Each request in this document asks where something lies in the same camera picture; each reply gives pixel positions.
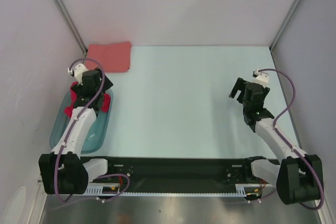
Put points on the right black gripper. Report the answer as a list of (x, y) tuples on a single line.
[(240, 85)]

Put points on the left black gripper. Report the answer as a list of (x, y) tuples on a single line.
[(77, 88)]

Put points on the red t shirt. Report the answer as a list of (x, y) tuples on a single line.
[(68, 110)]

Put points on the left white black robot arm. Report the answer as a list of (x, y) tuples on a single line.
[(62, 171)]

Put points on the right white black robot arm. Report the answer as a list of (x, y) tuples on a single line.
[(299, 176)]

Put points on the teal transparent plastic bin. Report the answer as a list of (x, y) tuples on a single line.
[(96, 134)]

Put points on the folded salmon pink t shirt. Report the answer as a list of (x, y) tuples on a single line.
[(114, 58)]

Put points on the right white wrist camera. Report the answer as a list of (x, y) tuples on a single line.
[(260, 78)]

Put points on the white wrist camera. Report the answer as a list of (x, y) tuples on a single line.
[(77, 71), (260, 78)]

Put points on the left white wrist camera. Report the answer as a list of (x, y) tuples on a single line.
[(77, 71)]

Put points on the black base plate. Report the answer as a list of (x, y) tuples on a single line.
[(183, 175)]

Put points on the white slotted cable duct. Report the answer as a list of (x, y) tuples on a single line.
[(238, 191)]

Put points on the left aluminium frame post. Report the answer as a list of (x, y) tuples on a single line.
[(71, 25)]

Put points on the aluminium frame post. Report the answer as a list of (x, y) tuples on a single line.
[(289, 16), (71, 25)]

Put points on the right aluminium frame post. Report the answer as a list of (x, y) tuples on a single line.
[(289, 16)]

